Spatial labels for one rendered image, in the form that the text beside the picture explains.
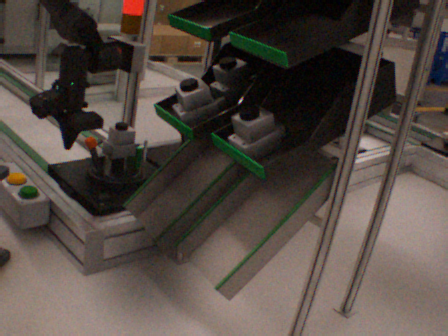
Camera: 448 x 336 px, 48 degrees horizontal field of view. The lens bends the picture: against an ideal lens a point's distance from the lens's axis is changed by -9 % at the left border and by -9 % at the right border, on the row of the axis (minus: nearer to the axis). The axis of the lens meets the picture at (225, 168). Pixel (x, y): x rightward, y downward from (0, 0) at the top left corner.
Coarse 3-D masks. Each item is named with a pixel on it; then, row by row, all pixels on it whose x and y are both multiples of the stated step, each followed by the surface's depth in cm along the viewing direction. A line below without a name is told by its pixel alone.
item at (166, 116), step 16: (224, 48) 95; (256, 64) 100; (272, 64) 86; (208, 80) 96; (256, 80) 86; (272, 80) 87; (176, 96) 94; (256, 96) 87; (160, 112) 91; (224, 112) 85; (176, 128) 88; (192, 128) 83; (208, 128) 84
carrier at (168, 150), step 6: (168, 144) 143; (174, 144) 144; (180, 144) 137; (150, 150) 137; (156, 150) 138; (162, 150) 138; (168, 150) 139; (174, 150) 140; (150, 156) 133; (156, 156) 134; (162, 156) 135; (168, 156) 135; (150, 162) 132; (156, 162) 130; (162, 162) 131
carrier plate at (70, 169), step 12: (48, 168) 118; (60, 168) 118; (72, 168) 119; (84, 168) 120; (156, 168) 127; (60, 180) 114; (72, 180) 113; (84, 180) 114; (84, 192) 109; (96, 192) 110; (108, 192) 111; (120, 192) 112; (132, 192) 113; (84, 204) 107; (96, 204) 105; (108, 204) 106; (120, 204) 107
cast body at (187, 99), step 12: (180, 84) 85; (192, 84) 84; (204, 84) 85; (180, 96) 85; (192, 96) 84; (204, 96) 85; (180, 108) 87; (192, 108) 85; (204, 108) 86; (216, 108) 87; (180, 120) 86; (192, 120) 86; (204, 120) 87
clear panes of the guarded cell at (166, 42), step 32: (0, 0) 208; (32, 0) 218; (160, 0) 259; (192, 0) 242; (0, 32) 214; (32, 32) 224; (160, 32) 262; (32, 64) 230; (160, 64) 266; (192, 64) 248
